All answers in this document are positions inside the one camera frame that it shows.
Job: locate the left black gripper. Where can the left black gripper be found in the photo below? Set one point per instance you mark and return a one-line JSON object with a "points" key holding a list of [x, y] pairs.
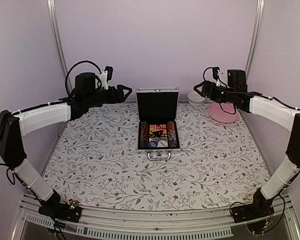
{"points": [[121, 98]]}

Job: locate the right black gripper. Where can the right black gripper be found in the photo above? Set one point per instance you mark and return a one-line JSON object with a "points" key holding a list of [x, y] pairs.
{"points": [[207, 84]]}

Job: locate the red playing card deck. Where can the red playing card deck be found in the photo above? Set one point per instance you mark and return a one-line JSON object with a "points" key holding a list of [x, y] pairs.
{"points": [[153, 127]]}

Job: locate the aluminium poker case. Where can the aluminium poker case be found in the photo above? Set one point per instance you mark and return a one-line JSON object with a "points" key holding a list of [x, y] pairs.
{"points": [[157, 106]]}

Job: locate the triangular all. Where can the triangular all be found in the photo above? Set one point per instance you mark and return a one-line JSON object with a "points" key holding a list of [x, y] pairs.
{"points": [[157, 133]]}

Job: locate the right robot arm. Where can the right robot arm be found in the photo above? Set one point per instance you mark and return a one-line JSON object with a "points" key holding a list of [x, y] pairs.
{"points": [[235, 92]]}

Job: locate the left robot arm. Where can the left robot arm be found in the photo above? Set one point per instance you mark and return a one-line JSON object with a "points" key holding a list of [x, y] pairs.
{"points": [[90, 91]]}

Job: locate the white bowl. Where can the white bowl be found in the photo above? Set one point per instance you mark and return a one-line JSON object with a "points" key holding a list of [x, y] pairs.
{"points": [[195, 99]]}

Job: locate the pink plate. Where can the pink plate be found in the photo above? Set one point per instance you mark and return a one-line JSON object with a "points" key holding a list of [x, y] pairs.
{"points": [[223, 112]]}

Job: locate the left poker chip row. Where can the left poker chip row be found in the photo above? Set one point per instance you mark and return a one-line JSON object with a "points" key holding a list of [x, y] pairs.
{"points": [[144, 133]]}

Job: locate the poker chip row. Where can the poker chip row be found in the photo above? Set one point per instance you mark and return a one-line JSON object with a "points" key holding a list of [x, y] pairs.
{"points": [[144, 133], [172, 136]]}

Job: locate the right poker chip row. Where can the right poker chip row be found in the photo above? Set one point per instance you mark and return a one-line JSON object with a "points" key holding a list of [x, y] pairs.
{"points": [[172, 136]]}

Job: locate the blue small blind chip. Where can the blue small blind chip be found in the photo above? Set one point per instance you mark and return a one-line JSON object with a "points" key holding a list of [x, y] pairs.
{"points": [[152, 144]]}

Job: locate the white dealer chip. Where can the white dealer chip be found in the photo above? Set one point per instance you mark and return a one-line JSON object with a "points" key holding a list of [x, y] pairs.
{"points": [[162, 143]]}

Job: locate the floral table cloth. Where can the floral table cloth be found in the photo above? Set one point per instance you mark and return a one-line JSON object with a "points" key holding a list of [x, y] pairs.
{"points": [[96, 161]]}

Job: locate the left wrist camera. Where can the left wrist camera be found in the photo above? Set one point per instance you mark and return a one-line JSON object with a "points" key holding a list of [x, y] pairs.
{"points": [[106, 76]]}

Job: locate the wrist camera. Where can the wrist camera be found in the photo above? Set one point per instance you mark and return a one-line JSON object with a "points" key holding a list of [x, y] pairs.
{"points": [[216, 76], [106, 76]]}

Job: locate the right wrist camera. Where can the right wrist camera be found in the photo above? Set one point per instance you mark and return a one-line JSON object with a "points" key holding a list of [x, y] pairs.
{"points": [[216, 76]]}

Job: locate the right aluminium frame post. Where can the right aluminium frame post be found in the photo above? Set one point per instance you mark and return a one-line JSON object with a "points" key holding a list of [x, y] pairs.
{"points": [[258, 18]]}

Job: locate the aluminium frame post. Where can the aluminium frame post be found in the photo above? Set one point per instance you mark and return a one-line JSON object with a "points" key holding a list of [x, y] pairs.
{"points": [[51, 7], [258, 18]]}

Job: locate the left aluminium frame post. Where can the left aluminium frame post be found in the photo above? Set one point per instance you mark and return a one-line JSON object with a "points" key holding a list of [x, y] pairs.
{"points": [[51, 7]]}

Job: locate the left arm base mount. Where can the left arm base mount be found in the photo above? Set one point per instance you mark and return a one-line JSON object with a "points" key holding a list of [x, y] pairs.
{"points": [[68, 211]]}

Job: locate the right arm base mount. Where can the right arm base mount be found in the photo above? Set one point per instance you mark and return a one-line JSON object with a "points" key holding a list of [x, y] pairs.
{"points": [[252, 212]]}

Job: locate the front aluminium rail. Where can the front aluminium rail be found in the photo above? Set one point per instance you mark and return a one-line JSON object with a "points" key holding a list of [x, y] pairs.
{"points": [[114, 224]]}

